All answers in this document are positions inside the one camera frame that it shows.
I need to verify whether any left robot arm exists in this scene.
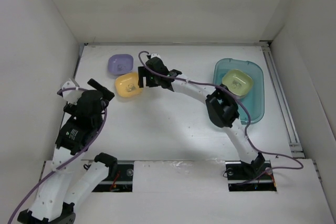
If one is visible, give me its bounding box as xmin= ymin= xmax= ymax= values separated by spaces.
xmin=12 ymin=79 xmax=118 ymax=223

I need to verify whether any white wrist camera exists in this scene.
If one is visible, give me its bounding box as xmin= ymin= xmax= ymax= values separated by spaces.
xmin=61 ymin=78 xmax=82 ymax=105
xmin=148 ymin=53 xmax=161 ymax=59

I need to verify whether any purple cable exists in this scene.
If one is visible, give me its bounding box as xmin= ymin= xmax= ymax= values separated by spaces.
xmin=138 ymin=50 xmax=305 ymax=185
xmin=7 ymin=87 xmax=108 ymax=224

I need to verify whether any green plate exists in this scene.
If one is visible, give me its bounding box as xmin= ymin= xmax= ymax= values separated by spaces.
xmin=222 ymin=69 xmax=254 ymax=98

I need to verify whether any purple plate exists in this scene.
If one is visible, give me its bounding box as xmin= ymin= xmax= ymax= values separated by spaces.
xmin=108 ymin=54 xmax=134 ymax=76

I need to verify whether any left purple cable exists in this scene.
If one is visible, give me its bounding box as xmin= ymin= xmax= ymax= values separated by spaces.
xmin=7 ymin=87 xmax=108 ymax=224

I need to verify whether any teal plastic bin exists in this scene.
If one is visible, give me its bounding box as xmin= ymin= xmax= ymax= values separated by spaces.
xmin=213 ymin=58 xmax=265 ymax=124

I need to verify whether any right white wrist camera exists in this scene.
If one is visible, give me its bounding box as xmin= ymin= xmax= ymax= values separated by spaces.
xmin=148 ymin=53 xmax=161 ymax=59

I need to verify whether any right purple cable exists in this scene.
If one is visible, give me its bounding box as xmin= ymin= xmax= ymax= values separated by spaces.
xmin=138 ymin=50 xmax=305 ymax=185

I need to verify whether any yellow plate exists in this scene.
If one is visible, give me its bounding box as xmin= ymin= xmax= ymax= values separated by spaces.
xmin=114 ymin=72 xmax=142 ymax=98

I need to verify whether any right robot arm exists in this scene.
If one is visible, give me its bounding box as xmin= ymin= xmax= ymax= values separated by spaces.
xmin=138 ymin=55 xmax=265 ymax=180

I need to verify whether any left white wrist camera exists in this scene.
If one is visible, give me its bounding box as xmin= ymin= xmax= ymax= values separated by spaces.
xmin=61 ymin=78 xmax=82 ymax=105

